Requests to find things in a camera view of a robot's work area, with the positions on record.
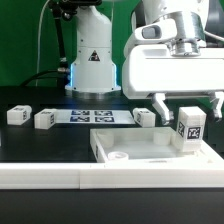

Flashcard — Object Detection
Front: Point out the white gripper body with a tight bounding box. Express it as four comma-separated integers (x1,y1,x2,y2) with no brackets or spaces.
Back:
122,19,224,99

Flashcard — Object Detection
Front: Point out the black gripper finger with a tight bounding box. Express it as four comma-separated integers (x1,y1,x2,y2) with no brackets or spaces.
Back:
152,93,174,125
209,91,224,121

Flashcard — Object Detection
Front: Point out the white square table top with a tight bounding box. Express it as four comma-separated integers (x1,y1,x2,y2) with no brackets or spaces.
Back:
90,127,223,164

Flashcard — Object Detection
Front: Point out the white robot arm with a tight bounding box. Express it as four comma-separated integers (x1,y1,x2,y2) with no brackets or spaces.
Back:
70,0,224,125

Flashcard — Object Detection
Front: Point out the white sheet with tags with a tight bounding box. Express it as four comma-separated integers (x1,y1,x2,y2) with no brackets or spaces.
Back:
56,109,134,124

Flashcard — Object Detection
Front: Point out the white U-shaped obstacle fence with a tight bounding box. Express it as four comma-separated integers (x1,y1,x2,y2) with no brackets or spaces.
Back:
0,131,224,190

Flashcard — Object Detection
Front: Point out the black cable bundle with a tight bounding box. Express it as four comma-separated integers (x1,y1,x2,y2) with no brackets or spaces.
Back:
20,69,68,88

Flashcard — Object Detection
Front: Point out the white cable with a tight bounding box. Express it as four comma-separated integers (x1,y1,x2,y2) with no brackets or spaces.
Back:
35,0,51,87

